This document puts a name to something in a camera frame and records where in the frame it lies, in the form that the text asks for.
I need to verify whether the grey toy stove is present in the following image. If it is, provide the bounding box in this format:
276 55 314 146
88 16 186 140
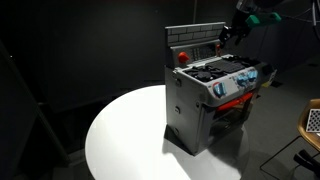
165 22 276 155

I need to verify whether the round white table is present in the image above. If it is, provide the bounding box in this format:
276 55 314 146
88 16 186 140
85 85 249 180

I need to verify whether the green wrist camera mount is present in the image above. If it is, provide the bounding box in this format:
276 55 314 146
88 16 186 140
246 12 282 28

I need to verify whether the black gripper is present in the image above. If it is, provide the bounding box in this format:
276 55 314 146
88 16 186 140
219 10 251 47

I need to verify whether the wooden chair with wire legs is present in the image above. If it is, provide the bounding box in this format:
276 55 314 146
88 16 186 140
259 99 320 180

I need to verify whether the checkerboard calibration sheet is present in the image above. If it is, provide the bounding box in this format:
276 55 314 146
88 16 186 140
306 109 320 133

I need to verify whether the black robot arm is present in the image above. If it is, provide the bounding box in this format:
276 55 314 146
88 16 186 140
219 0 286 48

